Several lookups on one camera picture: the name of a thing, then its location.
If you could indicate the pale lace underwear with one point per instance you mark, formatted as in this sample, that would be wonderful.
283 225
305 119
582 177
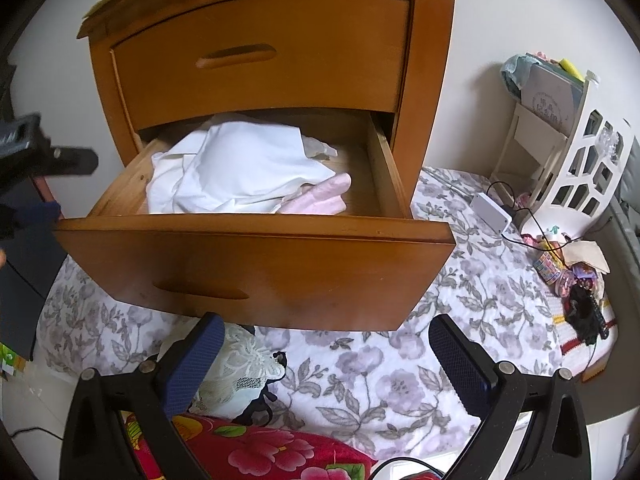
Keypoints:
240 365

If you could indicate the wooden nightstand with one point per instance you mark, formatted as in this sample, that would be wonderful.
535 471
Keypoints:
430 85

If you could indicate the white cloth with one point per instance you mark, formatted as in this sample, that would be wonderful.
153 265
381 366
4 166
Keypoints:
240 170

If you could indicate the red floral blanket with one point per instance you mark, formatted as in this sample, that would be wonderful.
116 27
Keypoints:
270 450

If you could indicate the green printed box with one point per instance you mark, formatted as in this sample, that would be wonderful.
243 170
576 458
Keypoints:
10 360

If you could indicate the beige paper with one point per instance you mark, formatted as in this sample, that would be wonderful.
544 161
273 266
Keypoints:
587 256

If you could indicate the grey book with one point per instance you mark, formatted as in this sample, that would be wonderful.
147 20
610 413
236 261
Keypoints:
550 92

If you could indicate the striped knitted mat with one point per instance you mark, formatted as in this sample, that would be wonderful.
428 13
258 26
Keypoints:
565 355

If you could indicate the black lace underwear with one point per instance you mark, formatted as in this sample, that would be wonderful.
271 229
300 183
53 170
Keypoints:
255 410

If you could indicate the dark grey panel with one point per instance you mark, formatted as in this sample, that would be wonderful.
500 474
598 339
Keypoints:
25 300

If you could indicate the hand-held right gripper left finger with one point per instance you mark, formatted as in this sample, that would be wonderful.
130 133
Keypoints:
192 365

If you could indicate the pink foam strip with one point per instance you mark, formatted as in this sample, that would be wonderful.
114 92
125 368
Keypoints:
44 190

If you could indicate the pale blue bag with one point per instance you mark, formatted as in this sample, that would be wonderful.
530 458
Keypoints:
515 77

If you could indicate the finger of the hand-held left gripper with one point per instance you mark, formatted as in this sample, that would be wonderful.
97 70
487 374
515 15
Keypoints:
35 215
75 161

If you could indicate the cream cloth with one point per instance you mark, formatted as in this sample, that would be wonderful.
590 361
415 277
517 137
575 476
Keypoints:
320 147

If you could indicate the white power box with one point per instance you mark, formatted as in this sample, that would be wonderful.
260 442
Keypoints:
492 212

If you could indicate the colourful tape roll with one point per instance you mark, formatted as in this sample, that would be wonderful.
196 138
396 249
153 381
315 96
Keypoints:
547 266

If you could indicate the yellowish paper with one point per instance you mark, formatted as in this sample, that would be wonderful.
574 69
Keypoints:
107 0

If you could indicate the black furry toy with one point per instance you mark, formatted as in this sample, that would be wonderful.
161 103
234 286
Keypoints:
585 315

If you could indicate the grey floral bedsheet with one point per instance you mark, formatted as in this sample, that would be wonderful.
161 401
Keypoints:
375 395

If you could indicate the yellow object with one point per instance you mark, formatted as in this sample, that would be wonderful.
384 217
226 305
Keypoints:
571 69

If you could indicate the white cutout rack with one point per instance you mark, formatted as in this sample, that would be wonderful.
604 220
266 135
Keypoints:
590 97

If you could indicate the wooden drawer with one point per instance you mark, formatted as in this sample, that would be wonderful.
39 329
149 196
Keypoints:
300 75
300 280

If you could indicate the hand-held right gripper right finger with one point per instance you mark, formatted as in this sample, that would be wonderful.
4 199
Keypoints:
462 370

